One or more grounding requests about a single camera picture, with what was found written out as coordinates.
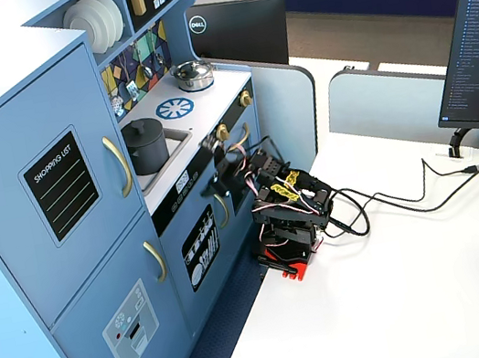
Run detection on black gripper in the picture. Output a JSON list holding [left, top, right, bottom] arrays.
[[191, 140, 251, 203]]

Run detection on red robot base clamp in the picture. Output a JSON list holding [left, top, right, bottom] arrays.
[[254, 237, 332, 290]]

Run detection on steel pot with lid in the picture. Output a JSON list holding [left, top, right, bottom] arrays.
[[167, 56, 218, 96]]

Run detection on gold stove knob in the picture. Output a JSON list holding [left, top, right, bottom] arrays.
[[212, 121, 232, 144], [237, 88, 255, 108]]

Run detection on gray toy sink basin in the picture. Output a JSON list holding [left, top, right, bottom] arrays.
[[122, 123, 202, 195]]

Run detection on oven door with window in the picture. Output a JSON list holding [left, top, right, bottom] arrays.
[[210, 100, 275, 221]]

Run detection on dishwasher door with dish print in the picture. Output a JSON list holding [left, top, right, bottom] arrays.
[[149, 172, 273, 340]]

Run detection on dark gray pot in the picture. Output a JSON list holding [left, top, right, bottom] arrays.
[[121, 124, 174, 179]]

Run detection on light blue desk divider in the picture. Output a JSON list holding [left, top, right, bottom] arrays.
[[202, 38, 332, 193], [318, 51, 462, 164]]

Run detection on steel toy ladle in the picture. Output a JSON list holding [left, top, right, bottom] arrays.
[[103, 60, 128, 120]]

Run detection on steel toy spatula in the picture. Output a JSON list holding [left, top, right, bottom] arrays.
[[118, 51, 142, 102]]

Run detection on steel toy round spoon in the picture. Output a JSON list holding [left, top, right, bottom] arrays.
[[132, 39, 156, 82]]

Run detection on small steel toy utensil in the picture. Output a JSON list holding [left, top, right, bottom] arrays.
[[146, 28, 166, 68]]

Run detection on black Dell monitor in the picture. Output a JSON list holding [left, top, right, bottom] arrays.
[[183, 0, 298, 81]]

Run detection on white toy plate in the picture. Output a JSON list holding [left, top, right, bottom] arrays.
[[84, 0, 129, 48], [59, 0, 111, 59], [73, 0, 121, 55]]

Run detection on freezer door with dispenser print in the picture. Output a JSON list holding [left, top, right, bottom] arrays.
[[32, 208, 197, 358]]

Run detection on fridge door with shopping list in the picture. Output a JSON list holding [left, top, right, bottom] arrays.
[[0, 35, 165, 337]]

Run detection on blue toy kitchen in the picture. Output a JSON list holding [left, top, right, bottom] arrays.
[[0, 0, 303, 358]]

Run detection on gold dishwasher handle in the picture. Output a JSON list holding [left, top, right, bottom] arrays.
[[213, 192, 232, 231]]

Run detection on gold oven handle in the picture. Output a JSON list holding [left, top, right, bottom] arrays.
[[223, 121, 254, 154]]

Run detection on black camera cable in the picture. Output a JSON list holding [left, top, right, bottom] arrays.
[[232, 132, 291, 176]]

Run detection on gold freezer handle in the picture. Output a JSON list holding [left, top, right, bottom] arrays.
[[141, 237, 170, 286]]

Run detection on gold fridge handle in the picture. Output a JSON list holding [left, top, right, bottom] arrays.
[[101, 132, 138, 201]]

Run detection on long black cable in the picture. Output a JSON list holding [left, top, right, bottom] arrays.
[[315, 145, 479, 246]]

